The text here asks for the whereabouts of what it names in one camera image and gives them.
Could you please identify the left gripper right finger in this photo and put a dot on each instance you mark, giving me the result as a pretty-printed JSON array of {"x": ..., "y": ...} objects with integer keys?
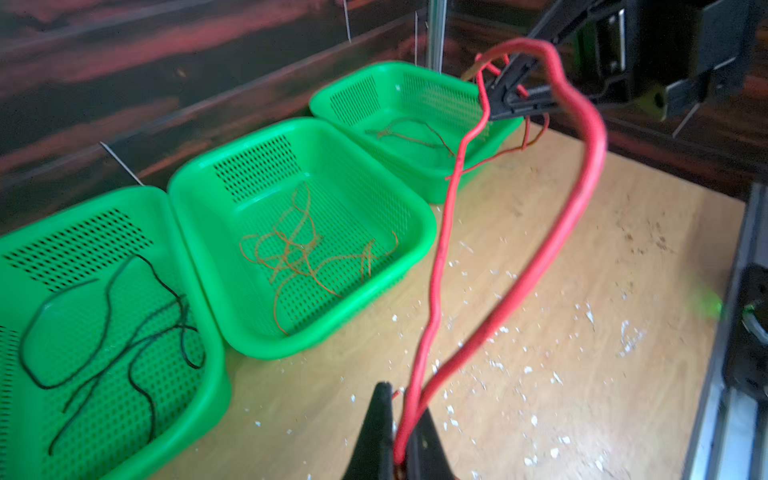
[{"x": 425, "y": 456}]

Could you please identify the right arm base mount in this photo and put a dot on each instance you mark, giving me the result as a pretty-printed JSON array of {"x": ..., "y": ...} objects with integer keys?
[{"x": 746, "y": 358}]

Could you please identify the middle green plastic basket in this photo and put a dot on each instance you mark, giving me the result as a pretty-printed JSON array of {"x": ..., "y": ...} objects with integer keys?
[{"x": 293, "y": 230}]

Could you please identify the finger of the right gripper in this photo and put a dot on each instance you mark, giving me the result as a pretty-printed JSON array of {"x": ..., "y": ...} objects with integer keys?
[
  {"x": 562, "y": 18},
  {"x": 521, "y": 86}
]

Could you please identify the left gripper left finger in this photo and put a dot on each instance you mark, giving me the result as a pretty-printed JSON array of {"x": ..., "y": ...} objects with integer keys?
[{"x": 372, "y": 456}]

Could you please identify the left green plastic basket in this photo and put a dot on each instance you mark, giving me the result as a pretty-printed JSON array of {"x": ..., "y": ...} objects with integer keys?
[{"x": 111, "y": 362}]

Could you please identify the right green plastic basket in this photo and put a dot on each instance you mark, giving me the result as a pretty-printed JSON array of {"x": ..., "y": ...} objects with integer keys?
[{"x": 409, "y": 118}]

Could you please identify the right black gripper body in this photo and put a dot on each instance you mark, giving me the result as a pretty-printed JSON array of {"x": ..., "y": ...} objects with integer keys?
[{"x": 664, "y": 56}]

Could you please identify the green plastic basket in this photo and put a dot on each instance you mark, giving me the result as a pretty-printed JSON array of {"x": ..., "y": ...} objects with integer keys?
[
  {"x": 111, "y": 362},
  {"x": 293, "y": 230},
  {"x": 409, "y": 118}
]

